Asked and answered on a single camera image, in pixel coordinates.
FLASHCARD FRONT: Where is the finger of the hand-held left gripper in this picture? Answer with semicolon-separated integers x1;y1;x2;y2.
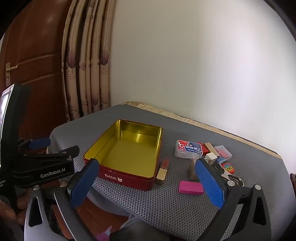
18;138;51;151
22;146;80;163

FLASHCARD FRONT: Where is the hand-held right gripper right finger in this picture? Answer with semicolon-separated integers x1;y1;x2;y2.
195;158;273;241

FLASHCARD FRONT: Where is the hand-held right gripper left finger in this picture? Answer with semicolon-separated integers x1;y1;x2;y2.
24;158;100;241

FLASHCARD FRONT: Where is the pink eraser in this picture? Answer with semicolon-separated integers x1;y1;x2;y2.
179;181;204;195

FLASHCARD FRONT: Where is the small beige orange carton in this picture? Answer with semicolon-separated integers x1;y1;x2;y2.
188;159;200;181

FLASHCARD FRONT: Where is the black white zigzag box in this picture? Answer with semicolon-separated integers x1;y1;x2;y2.
205;152;218;166

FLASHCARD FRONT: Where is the orange tape measure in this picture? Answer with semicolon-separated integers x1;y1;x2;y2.
223;162;236;174

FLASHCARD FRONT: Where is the clear box with red contents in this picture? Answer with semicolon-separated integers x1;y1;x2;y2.
214;145;232;160

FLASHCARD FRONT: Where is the clear floss pick box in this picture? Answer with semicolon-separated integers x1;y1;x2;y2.
174;139;204;160

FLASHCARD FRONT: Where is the pink lipstick with gold cap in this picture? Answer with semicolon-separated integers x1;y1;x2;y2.
155;158;170;185

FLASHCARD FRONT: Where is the red tin box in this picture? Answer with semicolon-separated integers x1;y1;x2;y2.
83;119;163;192

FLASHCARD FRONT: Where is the person's left hand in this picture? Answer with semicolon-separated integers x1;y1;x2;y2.
0;193;30;226

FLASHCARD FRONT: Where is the grey honeycomb mat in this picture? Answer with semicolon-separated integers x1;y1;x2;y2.
47;104;290;241

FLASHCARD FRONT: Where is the pink patterned cloth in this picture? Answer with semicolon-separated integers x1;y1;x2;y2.
96;225;114;241

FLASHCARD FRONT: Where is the gold tablecloth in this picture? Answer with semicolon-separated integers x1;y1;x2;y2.
122;101;282;160

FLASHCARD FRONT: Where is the person's dark clothed leg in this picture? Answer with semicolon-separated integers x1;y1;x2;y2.
110;217;178;241

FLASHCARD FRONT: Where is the beige patterned curtain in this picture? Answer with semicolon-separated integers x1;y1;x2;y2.
61;0;116;123

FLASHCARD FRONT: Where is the brown wooden door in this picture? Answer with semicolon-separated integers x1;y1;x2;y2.
0;0;75;145

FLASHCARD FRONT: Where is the brass door handle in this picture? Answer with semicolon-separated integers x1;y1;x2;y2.
6;62;18;85

